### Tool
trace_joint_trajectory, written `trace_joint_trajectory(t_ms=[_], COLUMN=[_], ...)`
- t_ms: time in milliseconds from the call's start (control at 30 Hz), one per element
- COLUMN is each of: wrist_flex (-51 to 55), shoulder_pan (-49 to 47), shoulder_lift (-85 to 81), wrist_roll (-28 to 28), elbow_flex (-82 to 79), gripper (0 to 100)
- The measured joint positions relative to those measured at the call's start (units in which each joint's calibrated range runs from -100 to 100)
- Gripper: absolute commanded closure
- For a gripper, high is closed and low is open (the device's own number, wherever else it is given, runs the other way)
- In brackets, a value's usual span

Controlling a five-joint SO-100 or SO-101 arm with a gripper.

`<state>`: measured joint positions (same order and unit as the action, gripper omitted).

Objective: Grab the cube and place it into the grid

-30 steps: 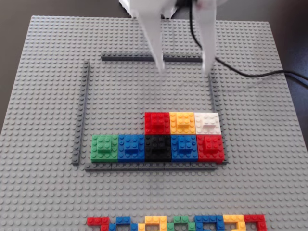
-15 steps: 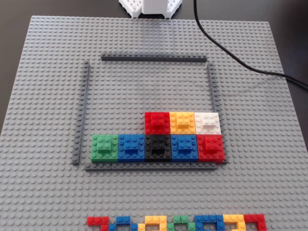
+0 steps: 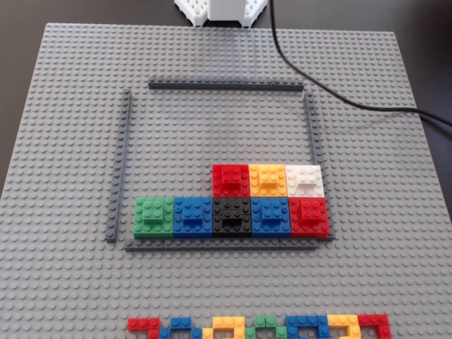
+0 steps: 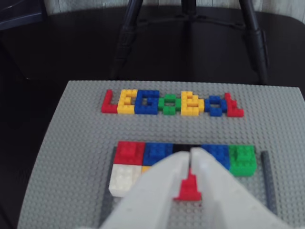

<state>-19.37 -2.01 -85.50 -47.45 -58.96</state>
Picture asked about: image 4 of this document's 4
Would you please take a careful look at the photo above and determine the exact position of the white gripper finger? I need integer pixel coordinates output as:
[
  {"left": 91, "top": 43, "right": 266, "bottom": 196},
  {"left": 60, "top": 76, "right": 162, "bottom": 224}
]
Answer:
[
  {"left": 100, "top": 147, "right": 192, "bottom": 229},
  {"left": 191, "top": 147, "right": 305, "bottom": 229}
]

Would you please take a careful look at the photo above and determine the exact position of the red brick cube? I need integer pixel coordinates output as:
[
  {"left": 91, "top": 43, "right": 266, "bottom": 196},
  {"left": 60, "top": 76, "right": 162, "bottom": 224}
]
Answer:
[
  {"left": 114, "top": 141, "right": 145, "bottom": 166},
  {"left": 173, "top": 167, "right": 203, "bottom": 201}
]

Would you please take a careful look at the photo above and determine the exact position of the white brick cube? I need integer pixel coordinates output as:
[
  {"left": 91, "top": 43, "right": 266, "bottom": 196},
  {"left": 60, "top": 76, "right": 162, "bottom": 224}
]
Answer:
[{"left": 109, "top": 164, "right": 142, "bottom": 198}]

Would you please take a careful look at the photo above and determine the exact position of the green brick cube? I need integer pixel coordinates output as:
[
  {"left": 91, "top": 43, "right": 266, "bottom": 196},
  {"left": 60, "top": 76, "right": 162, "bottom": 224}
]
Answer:
[{"left": 228, "top": 145, "right": 257, "bottom": 177}]

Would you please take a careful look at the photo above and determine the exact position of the blue brick cube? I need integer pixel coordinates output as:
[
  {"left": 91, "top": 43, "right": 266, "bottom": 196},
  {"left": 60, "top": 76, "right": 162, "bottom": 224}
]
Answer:
[
  {"left": 142, "top": 142, "right": 173, "bottom": 167},
  {"left": 201, "top": 144, "right": 231, "bottom": 170}
]

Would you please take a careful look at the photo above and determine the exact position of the black brick cube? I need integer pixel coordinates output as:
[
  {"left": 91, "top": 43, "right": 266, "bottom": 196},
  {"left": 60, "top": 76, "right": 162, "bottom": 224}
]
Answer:
[{"left": 173, "top": 144, "right": 202, "bottom": 154}]

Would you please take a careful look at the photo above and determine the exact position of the red brick letter t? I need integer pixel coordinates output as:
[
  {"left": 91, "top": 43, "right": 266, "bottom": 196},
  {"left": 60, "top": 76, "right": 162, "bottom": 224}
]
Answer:
[{"left": 224, "top": 93, "right": 244, "bottom": 118}]

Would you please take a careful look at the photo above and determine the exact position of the blue brick letter o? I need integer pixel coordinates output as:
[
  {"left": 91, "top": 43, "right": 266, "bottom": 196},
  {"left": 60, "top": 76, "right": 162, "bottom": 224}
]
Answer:
[{"left": 204, "top": 97, "right": 227, "bottom": 118}]

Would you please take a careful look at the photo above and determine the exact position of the grey studded baseplate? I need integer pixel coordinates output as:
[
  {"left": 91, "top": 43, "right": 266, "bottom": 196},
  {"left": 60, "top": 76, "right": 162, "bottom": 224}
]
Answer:
[{"left": 18, "top": 80, "right": 305, "bottom": 229}]

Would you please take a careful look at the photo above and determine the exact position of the blue brick letter G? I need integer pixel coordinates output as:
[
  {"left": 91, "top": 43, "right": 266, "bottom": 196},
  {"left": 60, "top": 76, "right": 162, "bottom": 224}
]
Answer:
[{"left": 134, "top": 89, "right": 160, "bottom": 115}]

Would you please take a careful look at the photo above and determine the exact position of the yellow brick letter E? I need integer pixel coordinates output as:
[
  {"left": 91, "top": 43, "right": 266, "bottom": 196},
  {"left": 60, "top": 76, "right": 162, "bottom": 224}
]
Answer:
[{"left": 117, "top": 89, "right": 138, "bottom": 115}]

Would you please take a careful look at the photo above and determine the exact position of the yellow brick letter B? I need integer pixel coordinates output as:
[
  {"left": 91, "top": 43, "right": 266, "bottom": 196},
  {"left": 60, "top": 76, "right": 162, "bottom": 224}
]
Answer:
[{"left": 180, "top": 91, "right": 205, "bottom": 117}]

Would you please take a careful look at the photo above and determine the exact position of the red brick letter L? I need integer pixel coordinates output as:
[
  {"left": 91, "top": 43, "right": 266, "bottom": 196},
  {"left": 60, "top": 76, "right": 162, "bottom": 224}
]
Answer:
[{"left": 101, "top": 89, "right": 119, "bottom": 114}]

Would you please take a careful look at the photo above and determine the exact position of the green brick letter o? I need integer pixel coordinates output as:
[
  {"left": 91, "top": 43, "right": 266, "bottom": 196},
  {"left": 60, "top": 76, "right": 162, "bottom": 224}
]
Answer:
[{"left": 158, "top": 94, "right": 183, "bottom": 116}]

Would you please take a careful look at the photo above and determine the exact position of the black tripod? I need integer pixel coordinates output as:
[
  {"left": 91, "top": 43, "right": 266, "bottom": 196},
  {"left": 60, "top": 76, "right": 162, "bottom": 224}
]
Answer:
[{"left": 109, "top": 0, "right": 271, "bottom": 84}]

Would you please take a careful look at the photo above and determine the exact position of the dark blue storage box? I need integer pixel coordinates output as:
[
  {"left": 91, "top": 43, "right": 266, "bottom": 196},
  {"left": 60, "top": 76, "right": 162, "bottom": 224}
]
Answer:
[{"left": 0, "top": 0, "right": 47, "bottom": 31}]

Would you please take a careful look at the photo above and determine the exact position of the dark grey brick wall strip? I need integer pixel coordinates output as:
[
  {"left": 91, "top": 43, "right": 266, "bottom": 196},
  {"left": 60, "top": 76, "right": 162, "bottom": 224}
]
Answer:
[{"left": 261, "top": 150, "right": 278, "bottom": 210}]

